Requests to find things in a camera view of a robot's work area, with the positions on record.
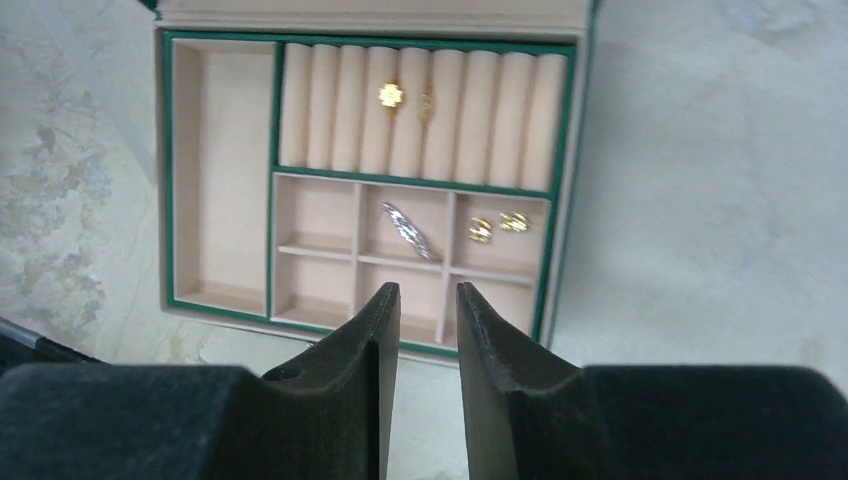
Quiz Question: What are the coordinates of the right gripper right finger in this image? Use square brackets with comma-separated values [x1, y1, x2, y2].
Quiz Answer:
[456, 282, 847, 479]

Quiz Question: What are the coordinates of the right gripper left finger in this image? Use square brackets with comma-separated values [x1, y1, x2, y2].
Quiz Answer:
[1, 283, 401, 479]

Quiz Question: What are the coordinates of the gold stud earring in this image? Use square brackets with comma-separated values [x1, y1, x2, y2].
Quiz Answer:
[468, 217, 492, 244]
[499, 212, 531, 233]

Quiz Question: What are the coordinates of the silver crystal drop earring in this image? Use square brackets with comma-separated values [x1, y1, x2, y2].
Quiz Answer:
[381, 202, 442, 262]

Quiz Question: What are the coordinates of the green jewelry box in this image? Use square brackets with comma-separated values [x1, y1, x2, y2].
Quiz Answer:
[139, 0, 604, 366]

